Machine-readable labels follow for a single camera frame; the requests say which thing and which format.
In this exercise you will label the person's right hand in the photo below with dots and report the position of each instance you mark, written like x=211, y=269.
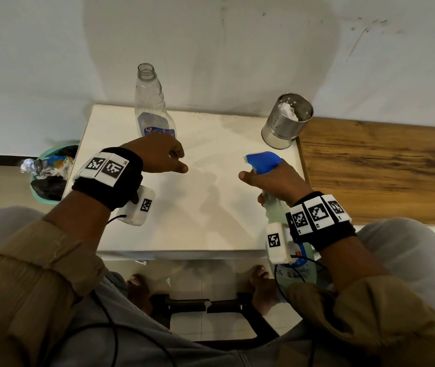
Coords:
x=280, y=181

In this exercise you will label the person's left hand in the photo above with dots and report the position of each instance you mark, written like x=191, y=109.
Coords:
x=156, y=154

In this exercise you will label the person's left thumb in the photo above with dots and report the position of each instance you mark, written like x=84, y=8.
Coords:
x=177, y=168

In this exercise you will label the person's right thumb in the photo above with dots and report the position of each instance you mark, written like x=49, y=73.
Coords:
x=262, y=198

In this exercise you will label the spray bottle with blue trigger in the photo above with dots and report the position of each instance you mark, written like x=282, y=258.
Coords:
x=263, y=162

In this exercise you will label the person's right forearm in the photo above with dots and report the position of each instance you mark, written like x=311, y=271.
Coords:
x=358, y=298

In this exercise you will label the person's left forearm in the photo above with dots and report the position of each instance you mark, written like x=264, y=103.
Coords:
x=49, y=248

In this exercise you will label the black left wristband with markers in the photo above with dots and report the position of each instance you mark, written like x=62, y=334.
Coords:
x=121, y=189

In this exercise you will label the black wristband with markers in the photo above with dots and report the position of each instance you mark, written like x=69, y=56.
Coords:
x=330, y=235
x=121, y=189

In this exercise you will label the perforated steel utensil holder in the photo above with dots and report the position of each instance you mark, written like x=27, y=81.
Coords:
x=280, y=131

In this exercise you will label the empty clear plastic bottle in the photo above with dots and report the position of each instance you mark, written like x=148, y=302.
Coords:
x=148, y=99

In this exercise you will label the black right wristband with markers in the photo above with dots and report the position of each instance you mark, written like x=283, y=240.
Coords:
x=330, y=235

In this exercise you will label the white cloth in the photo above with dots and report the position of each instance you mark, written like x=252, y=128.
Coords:
x=289, y=111

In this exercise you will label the person's right foot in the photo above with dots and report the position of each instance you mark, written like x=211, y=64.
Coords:
x=263, y=290

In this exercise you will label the person's foot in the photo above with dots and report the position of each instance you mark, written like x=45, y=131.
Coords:
x=263, y=290
x=139, y=292

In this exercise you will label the black bin bag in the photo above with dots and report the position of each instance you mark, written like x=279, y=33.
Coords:
x=49, y=187

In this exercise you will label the person's left foot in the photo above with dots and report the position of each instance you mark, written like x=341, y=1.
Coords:
x=139, y=292

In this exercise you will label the crumpled foil wrapper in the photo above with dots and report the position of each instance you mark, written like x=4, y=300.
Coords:
x=39, y=167

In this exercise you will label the green waste bin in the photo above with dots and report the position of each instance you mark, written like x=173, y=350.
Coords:
x=37, y=191

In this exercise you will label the person's right leg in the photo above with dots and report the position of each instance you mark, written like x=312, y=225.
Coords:
x=412, y=256

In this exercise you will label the person's grey shirt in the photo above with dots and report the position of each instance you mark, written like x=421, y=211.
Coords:
x=144, y=340

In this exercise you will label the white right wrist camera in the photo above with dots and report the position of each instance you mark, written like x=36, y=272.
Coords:
x=278, y=248

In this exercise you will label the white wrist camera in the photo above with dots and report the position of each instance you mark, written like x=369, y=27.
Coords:
x=143, y=210
x=278, y=248

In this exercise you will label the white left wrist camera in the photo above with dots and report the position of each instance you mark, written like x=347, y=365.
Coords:
x=143, y=210

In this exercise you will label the black stool frame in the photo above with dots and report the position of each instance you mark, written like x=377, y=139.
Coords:
x=263, y=324

